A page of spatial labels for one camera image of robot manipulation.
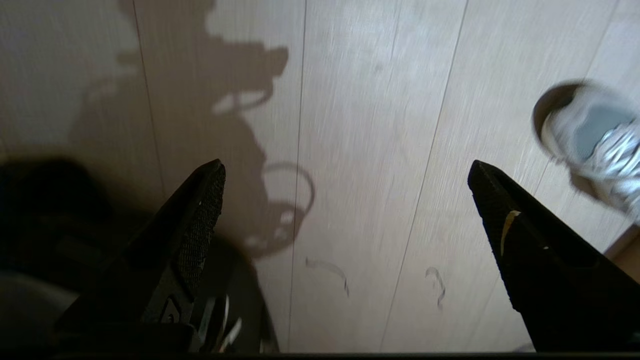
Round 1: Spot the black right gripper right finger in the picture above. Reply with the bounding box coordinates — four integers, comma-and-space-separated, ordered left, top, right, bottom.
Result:
467, 160, 640, 351

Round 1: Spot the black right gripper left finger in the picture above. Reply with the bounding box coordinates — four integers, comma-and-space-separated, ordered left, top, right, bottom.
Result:
55, 159, 227, 333

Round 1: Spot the white mesh lace-up sneaker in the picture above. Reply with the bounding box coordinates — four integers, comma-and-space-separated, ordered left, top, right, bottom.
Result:
532, 80, 640, 226

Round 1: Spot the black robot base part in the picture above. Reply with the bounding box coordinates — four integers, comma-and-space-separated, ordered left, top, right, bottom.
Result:
0, 157, 278, 353

